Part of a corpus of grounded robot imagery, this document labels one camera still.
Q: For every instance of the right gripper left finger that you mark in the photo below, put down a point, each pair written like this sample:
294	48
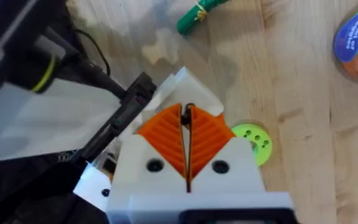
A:
154	155

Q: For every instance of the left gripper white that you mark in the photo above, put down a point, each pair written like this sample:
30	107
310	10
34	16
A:
93	186

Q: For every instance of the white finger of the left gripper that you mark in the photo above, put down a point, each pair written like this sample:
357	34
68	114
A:
194	90

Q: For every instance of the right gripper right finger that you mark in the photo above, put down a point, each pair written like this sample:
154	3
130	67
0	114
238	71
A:
222	155

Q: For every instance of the green toy vegetable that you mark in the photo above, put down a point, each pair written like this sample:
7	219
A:
197	14

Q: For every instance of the green disc with holes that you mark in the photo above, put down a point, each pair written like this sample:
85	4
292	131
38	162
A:
258	143

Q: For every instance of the orange roll with blue label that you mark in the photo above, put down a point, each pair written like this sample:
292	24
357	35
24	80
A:
351	37

